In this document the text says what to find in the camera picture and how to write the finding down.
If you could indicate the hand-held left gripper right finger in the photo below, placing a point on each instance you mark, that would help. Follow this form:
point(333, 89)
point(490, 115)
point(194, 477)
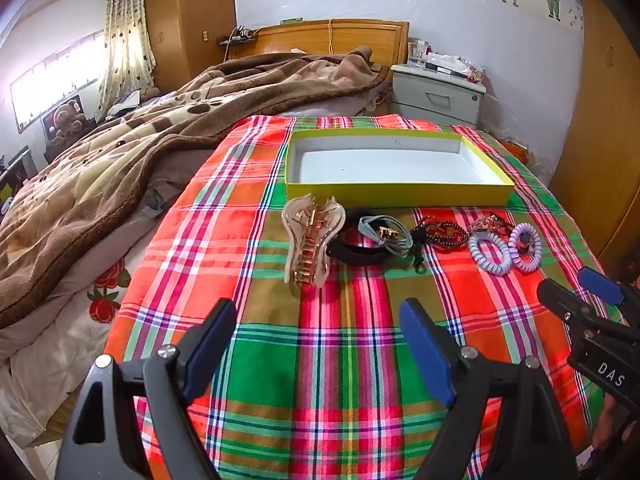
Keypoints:
point(425, 350)

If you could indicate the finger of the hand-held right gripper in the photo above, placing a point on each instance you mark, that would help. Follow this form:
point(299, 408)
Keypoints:
point(560, 300)
point(602, 285)

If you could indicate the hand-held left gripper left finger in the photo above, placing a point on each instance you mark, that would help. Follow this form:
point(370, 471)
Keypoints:
point(210, 345)

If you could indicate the black elastic tie with bead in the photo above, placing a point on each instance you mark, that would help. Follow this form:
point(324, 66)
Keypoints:
point(419, 255)

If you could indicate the black hair band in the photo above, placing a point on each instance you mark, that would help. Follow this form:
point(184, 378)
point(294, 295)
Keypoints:
point(350, 255)

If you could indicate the clear hair claw clip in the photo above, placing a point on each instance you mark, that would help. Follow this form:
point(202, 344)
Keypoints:
point(305, 245)

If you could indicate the yellow-green cardboard box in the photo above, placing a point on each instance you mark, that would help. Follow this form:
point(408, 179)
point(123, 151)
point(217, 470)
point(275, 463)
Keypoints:
point(380, 165)

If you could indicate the plaid cloth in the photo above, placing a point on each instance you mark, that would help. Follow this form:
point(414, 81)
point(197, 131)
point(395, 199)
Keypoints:
point(325, 360)

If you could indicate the floral bed sheet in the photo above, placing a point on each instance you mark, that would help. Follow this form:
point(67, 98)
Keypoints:
point(75, 320)

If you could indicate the wooden cabinet door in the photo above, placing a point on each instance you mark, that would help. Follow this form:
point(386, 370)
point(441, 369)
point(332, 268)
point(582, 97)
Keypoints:
point(600, 135)

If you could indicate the brown patterned blanket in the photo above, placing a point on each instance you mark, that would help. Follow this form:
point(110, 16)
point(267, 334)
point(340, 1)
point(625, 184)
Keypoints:
point(125, 160)

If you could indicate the grey nightstand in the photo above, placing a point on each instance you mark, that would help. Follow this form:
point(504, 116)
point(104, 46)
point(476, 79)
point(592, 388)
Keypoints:
point(435, 95)

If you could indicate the brown teddy bear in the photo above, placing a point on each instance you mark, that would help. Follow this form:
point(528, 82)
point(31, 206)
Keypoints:
point(67, 120)

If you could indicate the glass cup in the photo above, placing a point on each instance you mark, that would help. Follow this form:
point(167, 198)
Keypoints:
point(417, 52)

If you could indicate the window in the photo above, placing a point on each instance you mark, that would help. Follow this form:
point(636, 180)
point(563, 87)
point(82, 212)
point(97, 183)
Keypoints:
point(55, 75)

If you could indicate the dotted curtain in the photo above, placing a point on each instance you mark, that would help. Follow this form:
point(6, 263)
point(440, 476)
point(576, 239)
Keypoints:
point(125, 45)

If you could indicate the wooden bed headboard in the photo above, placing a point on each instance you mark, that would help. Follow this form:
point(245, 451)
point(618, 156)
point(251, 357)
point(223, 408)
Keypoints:
point(350, 37)

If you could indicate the tall wooden wardrobe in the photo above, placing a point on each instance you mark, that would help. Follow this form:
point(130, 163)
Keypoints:
point(195, 15)

